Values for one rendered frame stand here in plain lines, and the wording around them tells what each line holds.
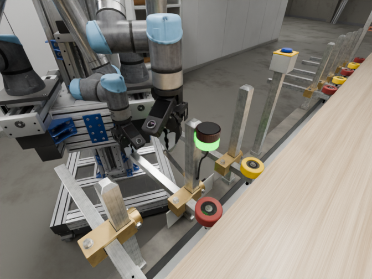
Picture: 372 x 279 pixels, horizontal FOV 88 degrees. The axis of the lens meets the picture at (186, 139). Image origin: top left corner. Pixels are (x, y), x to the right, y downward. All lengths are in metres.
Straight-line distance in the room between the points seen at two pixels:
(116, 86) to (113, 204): 0.39
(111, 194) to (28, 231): 1.56
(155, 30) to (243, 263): 0.55
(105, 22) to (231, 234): 0.61
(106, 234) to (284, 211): 0.48
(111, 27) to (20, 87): 0.65
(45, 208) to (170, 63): 1.74
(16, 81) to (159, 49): 0.78
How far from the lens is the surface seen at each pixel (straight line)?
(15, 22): 2.94
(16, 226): 2.03
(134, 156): 0.82
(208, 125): 0.48
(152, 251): 0.76
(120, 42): 0.55
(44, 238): 1.84
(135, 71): 1.01
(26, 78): 1.11
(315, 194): 0.74
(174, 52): 0.45
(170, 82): 0.47
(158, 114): 0.47
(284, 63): 0.86
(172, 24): 0.45
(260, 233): 0.59
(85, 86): 0.74
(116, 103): 0.70
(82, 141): 1.21
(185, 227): 0.79
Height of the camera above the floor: 1.40
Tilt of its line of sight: 38 degrees down
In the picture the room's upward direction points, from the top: straight up
